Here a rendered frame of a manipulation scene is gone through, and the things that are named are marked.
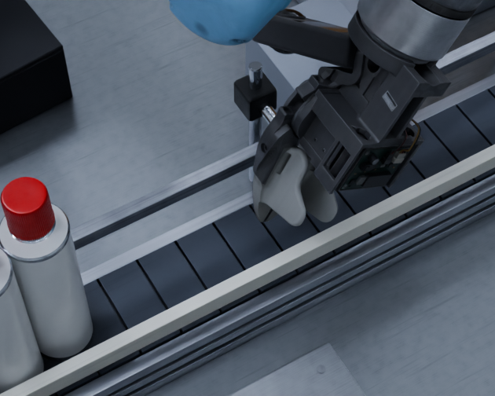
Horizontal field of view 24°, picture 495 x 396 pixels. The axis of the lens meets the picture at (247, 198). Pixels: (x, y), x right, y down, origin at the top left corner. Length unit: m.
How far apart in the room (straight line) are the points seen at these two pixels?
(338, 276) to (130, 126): 0.28
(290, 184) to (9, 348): 0.25
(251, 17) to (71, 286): 0.28
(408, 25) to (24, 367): 0.39
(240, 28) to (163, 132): 0.44
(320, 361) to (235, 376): 0.09
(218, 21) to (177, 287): 0.33
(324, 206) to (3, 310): 0.28
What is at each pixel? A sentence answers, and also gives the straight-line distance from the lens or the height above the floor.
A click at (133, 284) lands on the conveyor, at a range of 0.99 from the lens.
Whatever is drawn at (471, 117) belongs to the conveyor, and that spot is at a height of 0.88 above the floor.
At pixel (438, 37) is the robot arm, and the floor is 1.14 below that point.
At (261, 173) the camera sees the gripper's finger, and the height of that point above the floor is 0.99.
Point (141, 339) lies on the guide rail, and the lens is 0.93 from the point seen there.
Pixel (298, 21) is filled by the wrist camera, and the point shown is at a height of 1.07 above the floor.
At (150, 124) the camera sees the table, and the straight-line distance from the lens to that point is 1.16.
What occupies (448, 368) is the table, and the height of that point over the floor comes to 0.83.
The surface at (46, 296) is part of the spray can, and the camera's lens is 0.87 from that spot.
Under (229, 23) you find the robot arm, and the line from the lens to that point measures 0.72.
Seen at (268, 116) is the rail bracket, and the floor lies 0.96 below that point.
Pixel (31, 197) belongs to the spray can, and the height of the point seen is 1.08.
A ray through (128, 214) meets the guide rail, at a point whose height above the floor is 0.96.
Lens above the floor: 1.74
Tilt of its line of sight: 55 degrees down
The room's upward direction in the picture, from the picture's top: straight up
